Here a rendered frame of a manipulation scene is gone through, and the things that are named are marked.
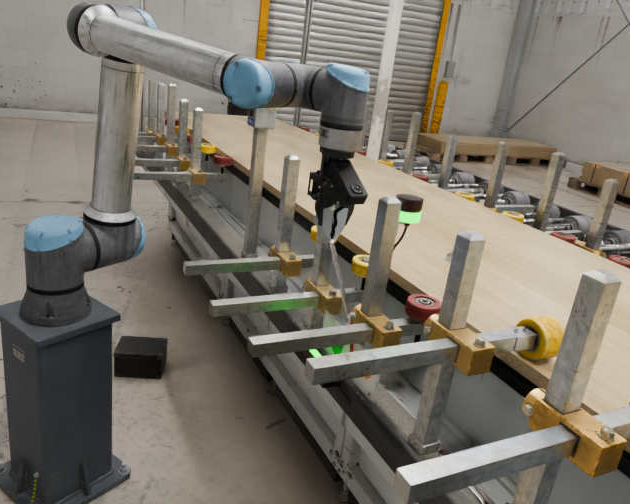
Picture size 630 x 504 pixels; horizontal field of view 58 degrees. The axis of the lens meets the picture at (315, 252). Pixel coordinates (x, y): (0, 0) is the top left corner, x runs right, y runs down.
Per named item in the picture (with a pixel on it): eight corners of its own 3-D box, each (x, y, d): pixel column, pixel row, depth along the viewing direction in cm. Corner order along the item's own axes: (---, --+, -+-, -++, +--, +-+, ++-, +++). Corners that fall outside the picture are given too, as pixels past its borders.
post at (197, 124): (190, 215, 256) (195, 108, 240) (188, 213, 259) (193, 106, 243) (197, 215, 258) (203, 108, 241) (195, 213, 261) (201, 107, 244)
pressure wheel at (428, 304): (412, 355, 125) (421, 308, 121) (392, 337, 132) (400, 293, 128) (440, 350, 129) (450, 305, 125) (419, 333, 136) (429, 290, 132)
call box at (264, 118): (254, 130, 175) (256, 105, 173) (246, 126, 181) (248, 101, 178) (274, 131, 178) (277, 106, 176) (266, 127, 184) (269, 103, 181)
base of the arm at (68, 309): (42, 333, 152) (40, 300, 148) (7, 308, 162) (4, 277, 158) (105, 313, 166) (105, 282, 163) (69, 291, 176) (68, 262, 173)
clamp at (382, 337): (379, 353, 119) (383, 332, 118) (348, 324, 130) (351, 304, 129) (401, 350, 122) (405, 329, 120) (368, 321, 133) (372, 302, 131)
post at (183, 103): (177, 199, 277) (181, 99, 260) (175, 197, 280) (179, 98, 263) (184, 199, 278) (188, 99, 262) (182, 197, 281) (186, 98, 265)
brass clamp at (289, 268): (282, 277, 162) (284, 261, 160) (265, 260, 173) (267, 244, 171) (302, 276, 164) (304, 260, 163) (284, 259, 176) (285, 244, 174)
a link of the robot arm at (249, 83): (43, -9, 132) (264, 58, 102) (90, -2, 142) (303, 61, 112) (42, 42, 137) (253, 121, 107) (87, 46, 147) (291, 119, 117)
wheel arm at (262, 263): (185, 279, 152) (186, 264, 151) (182, 274, 155) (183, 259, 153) (327, 269, 172) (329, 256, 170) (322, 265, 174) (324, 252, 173)
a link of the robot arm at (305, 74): (260, 58, 118) (309, 65, 112) (292, 60, 127) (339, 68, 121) (256, 104, 121) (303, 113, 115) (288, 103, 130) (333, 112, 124)
